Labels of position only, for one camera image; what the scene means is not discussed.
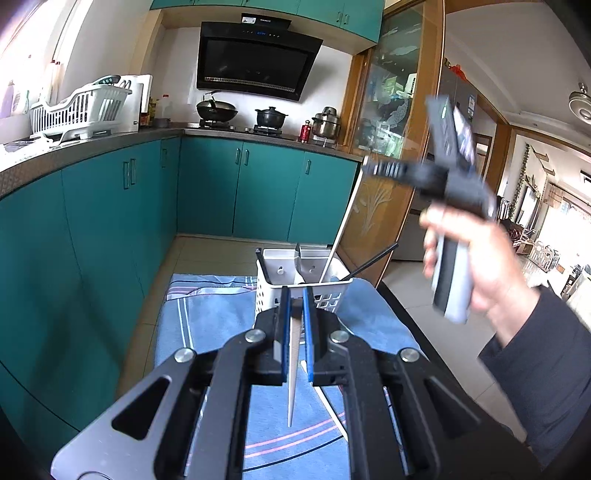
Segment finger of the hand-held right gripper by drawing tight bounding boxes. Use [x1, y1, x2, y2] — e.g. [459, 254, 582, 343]
[425, 95, 477, 169]
[362, 157, 417, 186]

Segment blue striped tablecloth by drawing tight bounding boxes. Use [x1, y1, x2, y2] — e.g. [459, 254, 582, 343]
[154, 273, 422, 480]

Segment black cooking pot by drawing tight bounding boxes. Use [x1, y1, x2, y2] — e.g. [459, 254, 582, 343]
[255, 106, 288, 130]

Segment white chopstick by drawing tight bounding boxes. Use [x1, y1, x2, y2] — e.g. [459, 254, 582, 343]
[286, 311, 300, 428]
[322, 172, 362, 283]
[301, 361, 349, 440]

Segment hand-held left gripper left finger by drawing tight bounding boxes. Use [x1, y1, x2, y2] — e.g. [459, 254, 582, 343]
[51, 286, 291, 480]

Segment grey kitchen countertop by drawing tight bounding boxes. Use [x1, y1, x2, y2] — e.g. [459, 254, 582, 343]
[0, 124, 365, 200]

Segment white plastic utensil holder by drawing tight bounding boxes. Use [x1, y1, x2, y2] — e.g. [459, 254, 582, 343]
[255, 247, 351, 344]

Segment black wok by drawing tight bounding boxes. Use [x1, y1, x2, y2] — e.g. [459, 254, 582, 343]
[196, 91, 239, 123]

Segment stainless steel pot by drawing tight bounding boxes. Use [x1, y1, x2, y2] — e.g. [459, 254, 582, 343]
[311, 107, 342, 140]

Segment black range hood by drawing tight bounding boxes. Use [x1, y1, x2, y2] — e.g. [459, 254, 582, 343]
[196, 13, 324, 103]

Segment white cutting board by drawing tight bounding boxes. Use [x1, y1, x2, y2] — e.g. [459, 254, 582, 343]
[121, 74, 153, 126]

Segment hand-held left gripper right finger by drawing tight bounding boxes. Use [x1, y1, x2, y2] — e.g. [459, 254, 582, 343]
[302, 287, 539, 480]

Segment person's right forearm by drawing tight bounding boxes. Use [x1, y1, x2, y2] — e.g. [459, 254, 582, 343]
[478, 286, 591, 469]

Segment gas stove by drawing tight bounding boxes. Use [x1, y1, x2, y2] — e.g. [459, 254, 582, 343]
[198, 119, 297, 138]

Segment white plastic dish rack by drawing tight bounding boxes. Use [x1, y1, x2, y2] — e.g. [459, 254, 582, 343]
[29, 74, 134, 142]

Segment dark navy chopstick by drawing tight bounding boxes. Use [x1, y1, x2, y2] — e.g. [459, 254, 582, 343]
[344, 243, 399, 281]

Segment wood framed glass door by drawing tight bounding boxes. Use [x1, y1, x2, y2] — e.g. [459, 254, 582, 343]
[335, 0, 446, 287]

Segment teal wall cabinets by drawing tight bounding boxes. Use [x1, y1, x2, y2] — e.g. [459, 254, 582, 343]
[150, 0, 385, 48]

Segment person's right hand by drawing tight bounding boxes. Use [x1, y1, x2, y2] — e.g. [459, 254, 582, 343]
[420, 205, 542, 341]

